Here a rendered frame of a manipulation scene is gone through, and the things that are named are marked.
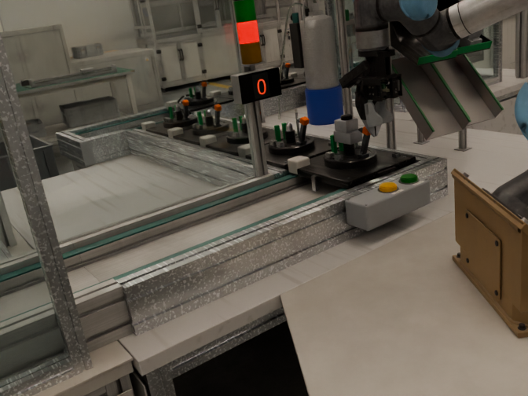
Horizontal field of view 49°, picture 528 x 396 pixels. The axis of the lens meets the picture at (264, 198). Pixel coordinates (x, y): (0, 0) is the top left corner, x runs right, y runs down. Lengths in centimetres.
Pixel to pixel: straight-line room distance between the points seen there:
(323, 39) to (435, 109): 85
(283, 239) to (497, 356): 49
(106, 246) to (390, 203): 64
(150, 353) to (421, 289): 51
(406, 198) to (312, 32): 122
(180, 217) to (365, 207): 44
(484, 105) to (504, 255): 89
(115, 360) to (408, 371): 49
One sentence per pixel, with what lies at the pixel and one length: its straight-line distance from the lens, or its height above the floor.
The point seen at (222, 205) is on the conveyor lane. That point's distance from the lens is 143.
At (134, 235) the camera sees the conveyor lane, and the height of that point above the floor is 94.
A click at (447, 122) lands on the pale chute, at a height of 101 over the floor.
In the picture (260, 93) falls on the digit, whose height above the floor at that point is 119.
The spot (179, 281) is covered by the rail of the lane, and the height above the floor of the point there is 93.
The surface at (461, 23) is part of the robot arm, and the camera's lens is 137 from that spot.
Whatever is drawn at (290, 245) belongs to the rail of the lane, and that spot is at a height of 91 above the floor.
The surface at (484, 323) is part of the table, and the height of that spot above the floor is 86.
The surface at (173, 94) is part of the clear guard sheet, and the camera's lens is 139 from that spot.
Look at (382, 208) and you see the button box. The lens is 129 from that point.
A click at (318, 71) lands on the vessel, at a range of 243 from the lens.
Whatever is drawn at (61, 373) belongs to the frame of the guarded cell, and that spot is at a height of 87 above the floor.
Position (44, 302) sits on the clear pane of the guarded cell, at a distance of 100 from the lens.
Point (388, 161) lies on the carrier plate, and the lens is 152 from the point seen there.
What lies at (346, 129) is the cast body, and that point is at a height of 107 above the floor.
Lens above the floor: 142
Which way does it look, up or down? 20 degrees down
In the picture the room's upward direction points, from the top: 8 degrees counter-clockwise
